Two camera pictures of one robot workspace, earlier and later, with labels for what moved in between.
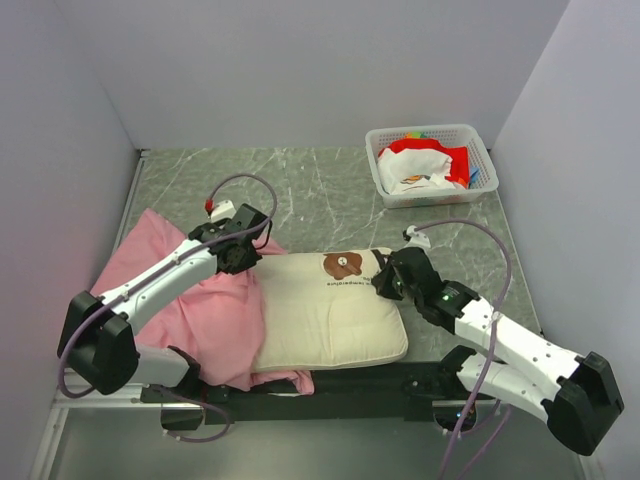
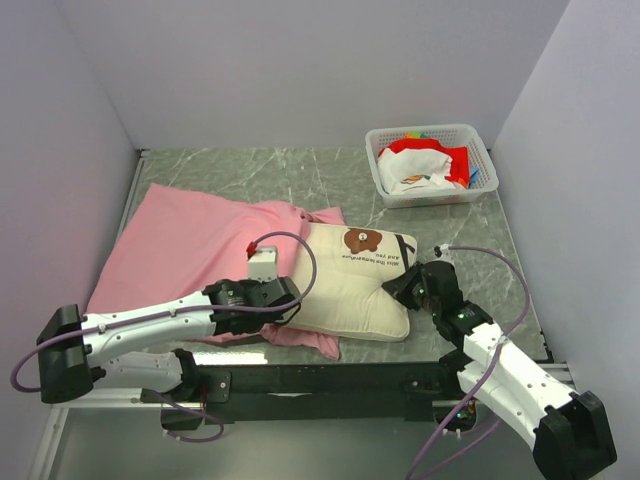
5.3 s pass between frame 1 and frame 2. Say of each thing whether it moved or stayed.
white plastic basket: stayed
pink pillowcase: moved
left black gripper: moved
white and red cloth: stayed
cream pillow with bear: moved
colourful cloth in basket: stayed
